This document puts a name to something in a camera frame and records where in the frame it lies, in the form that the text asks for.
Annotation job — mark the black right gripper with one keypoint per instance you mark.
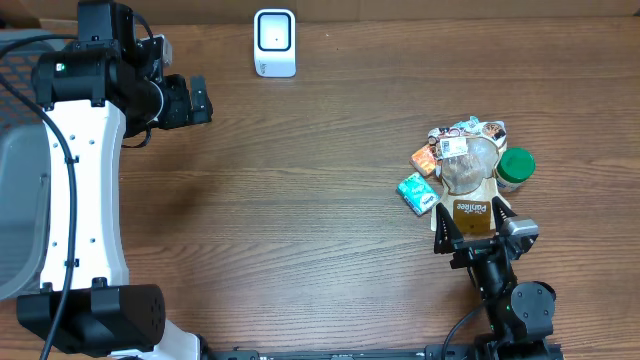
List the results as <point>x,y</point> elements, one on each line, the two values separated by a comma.
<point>447,234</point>

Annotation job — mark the clear brown bread bag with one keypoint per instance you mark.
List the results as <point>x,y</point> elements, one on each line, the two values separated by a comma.
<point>467,160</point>

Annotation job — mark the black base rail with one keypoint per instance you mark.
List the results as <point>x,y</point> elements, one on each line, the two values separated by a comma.
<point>325,355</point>

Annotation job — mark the green lid jar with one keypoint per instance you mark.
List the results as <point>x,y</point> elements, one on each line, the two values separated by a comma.
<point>515,167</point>

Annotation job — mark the orange snack packet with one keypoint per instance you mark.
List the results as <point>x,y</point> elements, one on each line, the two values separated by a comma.
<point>424,160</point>

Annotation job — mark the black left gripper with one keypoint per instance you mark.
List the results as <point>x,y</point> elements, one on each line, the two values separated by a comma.
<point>185,114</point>

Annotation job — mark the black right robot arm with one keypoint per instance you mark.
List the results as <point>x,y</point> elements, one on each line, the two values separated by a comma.
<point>520,315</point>

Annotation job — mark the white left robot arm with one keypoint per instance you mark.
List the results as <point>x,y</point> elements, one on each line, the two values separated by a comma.
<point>104,86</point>

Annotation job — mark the grey plastic basket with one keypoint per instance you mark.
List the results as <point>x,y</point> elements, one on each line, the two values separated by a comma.
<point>25,197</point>

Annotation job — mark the teal tissue packet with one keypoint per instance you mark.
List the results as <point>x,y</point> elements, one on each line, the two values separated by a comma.
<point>418,194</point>

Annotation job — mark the white barcode scanner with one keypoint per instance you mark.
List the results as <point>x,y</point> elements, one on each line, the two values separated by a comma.
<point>275,43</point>

